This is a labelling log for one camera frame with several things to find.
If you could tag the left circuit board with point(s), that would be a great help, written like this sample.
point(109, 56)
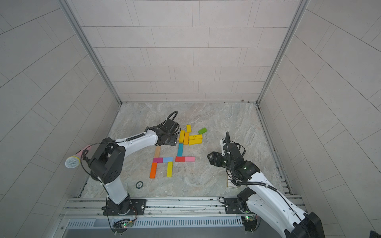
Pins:
point(121, 226)

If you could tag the right circuit board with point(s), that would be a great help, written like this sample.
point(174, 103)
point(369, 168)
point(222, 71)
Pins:
point(250, 223)

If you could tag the light blue block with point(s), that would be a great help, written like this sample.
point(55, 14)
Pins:
point(167, 159)

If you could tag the playing card box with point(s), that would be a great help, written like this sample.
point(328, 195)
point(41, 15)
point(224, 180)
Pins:
point(230, 183)

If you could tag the pink block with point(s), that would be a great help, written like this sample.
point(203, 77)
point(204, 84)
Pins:
point(189, 159)

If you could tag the natural wood block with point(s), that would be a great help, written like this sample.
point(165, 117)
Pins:
point(157, 152)

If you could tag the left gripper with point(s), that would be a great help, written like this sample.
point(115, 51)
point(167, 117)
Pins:
point(174, 142)

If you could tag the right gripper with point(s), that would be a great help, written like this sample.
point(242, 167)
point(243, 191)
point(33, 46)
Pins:
point(216, 155)

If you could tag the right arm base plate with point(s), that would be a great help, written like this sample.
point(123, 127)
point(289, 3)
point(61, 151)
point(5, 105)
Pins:
point(232, 205)

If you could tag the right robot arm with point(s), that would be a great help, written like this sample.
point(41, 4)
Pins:
point(261, 197)

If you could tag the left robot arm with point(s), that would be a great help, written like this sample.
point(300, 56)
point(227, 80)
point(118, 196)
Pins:
point(107, 161)

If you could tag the green block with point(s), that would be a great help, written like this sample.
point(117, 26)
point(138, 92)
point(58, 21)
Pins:
point(202, 131)

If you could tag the red block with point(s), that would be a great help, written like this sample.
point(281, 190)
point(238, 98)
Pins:
point(180, 159)

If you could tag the teal block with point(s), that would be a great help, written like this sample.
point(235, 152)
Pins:
point(180, 150)

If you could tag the amber orange block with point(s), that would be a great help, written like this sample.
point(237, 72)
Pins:
point(186, 138)

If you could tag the magenta block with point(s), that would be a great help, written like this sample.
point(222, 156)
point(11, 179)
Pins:
point(158, 160)

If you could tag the circuit board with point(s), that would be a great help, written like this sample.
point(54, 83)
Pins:
point(250, 223)
point(121, 226)

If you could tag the aluminium mounting rail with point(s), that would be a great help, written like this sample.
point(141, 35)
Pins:
point(77, 208)

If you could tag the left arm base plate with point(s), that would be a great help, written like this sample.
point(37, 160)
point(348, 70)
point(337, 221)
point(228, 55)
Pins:
point(128, 207)

